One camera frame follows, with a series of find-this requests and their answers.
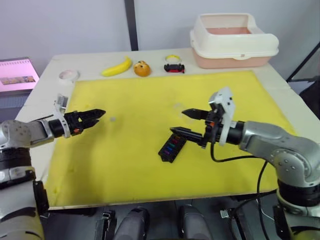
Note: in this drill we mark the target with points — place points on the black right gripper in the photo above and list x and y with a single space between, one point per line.
212 127

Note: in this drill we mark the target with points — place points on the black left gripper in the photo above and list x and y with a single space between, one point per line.
72 123

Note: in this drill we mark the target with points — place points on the clear blade fuse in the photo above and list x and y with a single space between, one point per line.
113 119

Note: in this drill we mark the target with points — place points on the red blade fuse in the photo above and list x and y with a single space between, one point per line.
175 140

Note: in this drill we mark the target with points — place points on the green blade fuse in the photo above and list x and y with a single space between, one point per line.
173 144

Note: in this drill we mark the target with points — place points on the blue blade fuse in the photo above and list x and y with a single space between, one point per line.
170 148

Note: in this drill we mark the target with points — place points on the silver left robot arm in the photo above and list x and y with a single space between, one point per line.
22 131

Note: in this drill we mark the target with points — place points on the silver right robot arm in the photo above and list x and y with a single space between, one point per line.
280 145

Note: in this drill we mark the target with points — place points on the clear plastic fuse box cover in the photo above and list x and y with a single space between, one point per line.
181 111

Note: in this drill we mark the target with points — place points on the black fuse box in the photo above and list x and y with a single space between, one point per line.
168 156

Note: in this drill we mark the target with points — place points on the pink white litter box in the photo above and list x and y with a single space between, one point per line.
232 50

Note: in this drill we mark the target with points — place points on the white tape roll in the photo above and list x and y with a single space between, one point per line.
69 75

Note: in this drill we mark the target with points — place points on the yellow foam mat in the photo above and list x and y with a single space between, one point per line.
125 162

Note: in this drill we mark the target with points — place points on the yellow banana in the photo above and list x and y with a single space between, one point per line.
117 68

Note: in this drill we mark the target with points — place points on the red black toy car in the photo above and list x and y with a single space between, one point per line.
174 68

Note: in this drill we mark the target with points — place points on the orange speckled bun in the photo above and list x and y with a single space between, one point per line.
142 68

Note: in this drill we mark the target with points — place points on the pink desk calendar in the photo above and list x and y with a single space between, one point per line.
17 75

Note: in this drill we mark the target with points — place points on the dark rounded shape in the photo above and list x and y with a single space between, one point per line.
131 225
195 222

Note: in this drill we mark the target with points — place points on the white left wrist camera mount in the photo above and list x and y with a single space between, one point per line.
60 111

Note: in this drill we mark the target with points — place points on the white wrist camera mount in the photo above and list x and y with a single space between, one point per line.
60 111
226 100

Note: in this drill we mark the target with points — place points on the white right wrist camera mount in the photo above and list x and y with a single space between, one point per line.
226 100

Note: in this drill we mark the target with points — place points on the dark vertical post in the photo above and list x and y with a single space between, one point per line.
131 25

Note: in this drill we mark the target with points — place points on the black frame bars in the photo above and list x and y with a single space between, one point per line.
302 62

